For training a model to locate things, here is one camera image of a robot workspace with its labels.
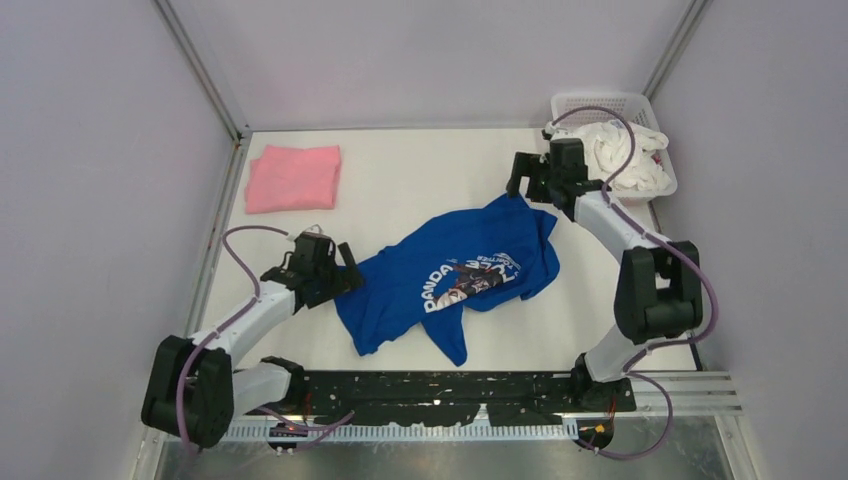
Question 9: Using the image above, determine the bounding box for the blue printed t shirt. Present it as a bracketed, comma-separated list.
[335, 195, 560, 366]

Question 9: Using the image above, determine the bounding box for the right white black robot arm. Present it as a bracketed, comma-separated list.
[506, 138, 704, 411]

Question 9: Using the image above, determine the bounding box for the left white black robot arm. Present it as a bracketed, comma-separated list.
[140, 231, 365, 448]

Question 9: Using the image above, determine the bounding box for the white crumpled t shirt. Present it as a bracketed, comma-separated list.
[571, 120, 672, 192]

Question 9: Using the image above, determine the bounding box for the pink folded t shirt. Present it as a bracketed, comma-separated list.
[244, 145, 342, 215]

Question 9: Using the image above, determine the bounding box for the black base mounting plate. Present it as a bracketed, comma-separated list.
[269, 370, 636, 427]

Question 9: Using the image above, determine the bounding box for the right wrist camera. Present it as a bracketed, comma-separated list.
[541, 121, 573, 142]

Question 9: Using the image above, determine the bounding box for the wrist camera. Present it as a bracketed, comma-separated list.
[301, 224, 325, 238]
[541, 121, 573, 142]

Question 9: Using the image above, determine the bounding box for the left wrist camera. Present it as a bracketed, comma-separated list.
[301, 224, 325, 238]

